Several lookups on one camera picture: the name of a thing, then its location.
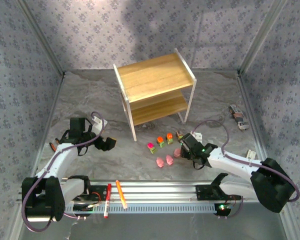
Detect orange marker pen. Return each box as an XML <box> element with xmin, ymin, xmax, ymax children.
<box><xmin>115</xmin><ymin>179</ymin><xmax>128</xmax><ymax>210</ymax></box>

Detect red marker pen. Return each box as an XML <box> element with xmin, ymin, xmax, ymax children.
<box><xmin>103</xmin><ymin>183</ymin><xmax>113</xmax><ymax>219</ymax></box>

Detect grey striped utility tool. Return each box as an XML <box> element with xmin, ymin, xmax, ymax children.
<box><xmin>228</xmin><ymin>104</ymin><xmax>251</xmax><ymax>131</ymax></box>

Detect orange handled pliers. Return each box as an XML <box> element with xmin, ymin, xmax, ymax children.
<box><xmin>48</xmin><ymin>136</ymin><xmax>60</xmax><ymax>153</ymax></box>

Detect aluminium frame bar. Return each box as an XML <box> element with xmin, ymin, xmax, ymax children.
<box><xmin>236</xmin><ymin>71</ymin><xmax>300</xmax><ymax>240</ymax></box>
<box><xmin>16</xmin><ymin>0</ymin><xmax>66</xmax><ymax>76</ymax></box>
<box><xmin>11</xmin><ymin>71</ymin><xmax>66</xmax><ymax>240</ymax></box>
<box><xmin>237</xmin><ymin>0</ymin><xmax>288</xmax><ymax>76</ymax></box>

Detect aluminium mounting rail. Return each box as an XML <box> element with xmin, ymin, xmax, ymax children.
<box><xmin>61</xmin><ymin>179</ymin><xmax>261</xmax><ymax>204</ymax></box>

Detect grey slotted cable duct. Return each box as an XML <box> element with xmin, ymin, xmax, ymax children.
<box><xmin>63</xmin><ymin>202</ymin><xmax>217</xmax><ymax>215</ymax></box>

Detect wooden shelf white metal frame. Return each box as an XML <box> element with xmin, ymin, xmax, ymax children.
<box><xmin>112</xmin><ymin>48</ymin><xmax>198</xmax><ymax>143</ymax></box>

